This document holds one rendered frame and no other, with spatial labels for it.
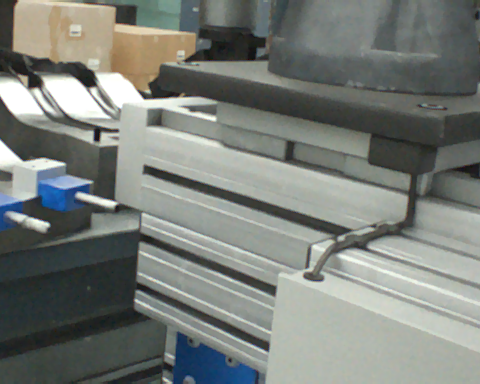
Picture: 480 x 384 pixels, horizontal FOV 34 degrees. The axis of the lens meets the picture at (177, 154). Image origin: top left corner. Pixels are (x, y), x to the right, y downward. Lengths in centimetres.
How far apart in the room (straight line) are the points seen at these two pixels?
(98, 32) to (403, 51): 471
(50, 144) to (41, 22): 390
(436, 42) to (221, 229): 21
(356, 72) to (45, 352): 63
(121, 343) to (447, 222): 67
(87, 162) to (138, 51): 467
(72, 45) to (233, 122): 446
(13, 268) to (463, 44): 54
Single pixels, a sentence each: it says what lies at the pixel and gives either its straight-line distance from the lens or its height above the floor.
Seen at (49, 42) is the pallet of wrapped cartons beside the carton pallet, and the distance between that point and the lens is 492.
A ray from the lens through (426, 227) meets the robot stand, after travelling 50.
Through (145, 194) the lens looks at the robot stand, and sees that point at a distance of 65.
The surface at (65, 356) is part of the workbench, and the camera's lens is 104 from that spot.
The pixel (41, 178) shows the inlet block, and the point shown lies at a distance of 88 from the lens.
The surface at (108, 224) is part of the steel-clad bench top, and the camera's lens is 96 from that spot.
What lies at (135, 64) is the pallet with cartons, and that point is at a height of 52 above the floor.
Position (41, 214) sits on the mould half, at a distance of 88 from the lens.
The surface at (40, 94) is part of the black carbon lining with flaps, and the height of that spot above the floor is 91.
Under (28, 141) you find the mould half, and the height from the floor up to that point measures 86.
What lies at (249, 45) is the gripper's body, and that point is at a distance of 95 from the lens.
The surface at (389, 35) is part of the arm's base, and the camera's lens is 52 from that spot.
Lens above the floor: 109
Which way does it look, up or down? 12 degrees down
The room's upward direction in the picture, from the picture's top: 5 degrees clockwise
